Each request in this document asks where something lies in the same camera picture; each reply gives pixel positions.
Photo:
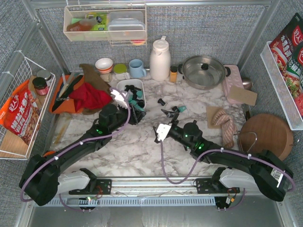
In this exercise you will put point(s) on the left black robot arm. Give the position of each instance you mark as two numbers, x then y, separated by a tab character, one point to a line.
42	180

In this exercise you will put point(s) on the wire hanger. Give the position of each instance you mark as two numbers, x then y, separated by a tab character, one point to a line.
246	141

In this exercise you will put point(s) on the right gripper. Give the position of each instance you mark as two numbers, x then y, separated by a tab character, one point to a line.
174	121

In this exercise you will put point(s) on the glass spice jar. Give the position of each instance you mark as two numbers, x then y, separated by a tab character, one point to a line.
106	77

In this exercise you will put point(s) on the black kitchen knife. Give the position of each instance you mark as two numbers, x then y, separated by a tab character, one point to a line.
70	87

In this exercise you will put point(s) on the teal capsule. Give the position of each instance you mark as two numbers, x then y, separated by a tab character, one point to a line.
139	94
133	102
182	108

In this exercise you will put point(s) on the clear wall shelf bin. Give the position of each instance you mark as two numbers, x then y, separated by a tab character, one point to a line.
77	28

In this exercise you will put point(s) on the yellow spice jar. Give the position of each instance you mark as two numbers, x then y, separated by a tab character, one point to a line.
173	74

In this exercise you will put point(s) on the green lid sugar jar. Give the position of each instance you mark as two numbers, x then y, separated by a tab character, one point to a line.
120	71

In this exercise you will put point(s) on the orange striped white bowl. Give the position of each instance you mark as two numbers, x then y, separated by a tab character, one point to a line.
104	65

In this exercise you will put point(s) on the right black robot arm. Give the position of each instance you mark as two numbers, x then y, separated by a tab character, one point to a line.
271	176

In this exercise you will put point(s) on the light blue mug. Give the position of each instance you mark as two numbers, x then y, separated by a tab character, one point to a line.
137	69

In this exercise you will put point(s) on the orange seasoning packet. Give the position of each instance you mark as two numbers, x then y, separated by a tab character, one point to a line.
19	115

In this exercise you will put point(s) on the steel pot with lid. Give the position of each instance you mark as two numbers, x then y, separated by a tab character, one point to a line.
203	72

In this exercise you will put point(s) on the pink tray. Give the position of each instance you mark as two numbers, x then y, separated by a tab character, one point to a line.
232	79

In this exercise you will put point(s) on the tan felt pad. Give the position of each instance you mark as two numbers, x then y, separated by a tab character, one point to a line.
210	113

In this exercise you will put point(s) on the white storage basket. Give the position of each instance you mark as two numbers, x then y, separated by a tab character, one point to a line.
131	94

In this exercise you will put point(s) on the white handle knife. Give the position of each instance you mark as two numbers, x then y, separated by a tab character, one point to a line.
65	85

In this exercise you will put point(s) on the orange tray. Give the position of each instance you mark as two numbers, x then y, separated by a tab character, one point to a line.
60	104

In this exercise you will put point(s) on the round wooden board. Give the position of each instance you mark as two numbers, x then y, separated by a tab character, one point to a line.
273	134

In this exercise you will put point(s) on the white mesh basket right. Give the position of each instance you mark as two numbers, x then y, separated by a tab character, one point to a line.
287	103

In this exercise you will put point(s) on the steel lid jar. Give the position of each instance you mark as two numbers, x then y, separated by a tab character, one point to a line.
44	74

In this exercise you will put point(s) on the brown cloth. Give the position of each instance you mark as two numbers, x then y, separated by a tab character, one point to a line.
92	77

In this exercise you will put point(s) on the white wire basket left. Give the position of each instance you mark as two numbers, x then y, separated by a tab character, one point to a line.
12	146

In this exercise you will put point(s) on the cardboard piece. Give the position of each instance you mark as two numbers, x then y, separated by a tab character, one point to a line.
241	95

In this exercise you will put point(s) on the red cloth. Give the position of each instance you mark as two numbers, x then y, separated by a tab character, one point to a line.
86	96

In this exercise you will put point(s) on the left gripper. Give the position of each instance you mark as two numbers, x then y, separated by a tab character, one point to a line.
133	113

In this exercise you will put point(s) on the white thermos jug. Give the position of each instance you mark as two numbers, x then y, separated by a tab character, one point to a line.
160	59

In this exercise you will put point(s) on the red lid jar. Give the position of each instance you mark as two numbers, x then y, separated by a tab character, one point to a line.
40	86

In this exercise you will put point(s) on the clear plastic food containers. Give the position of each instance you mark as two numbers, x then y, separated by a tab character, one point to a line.
126	25

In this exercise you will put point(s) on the green label bottle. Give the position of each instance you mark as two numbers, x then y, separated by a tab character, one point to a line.
102	19

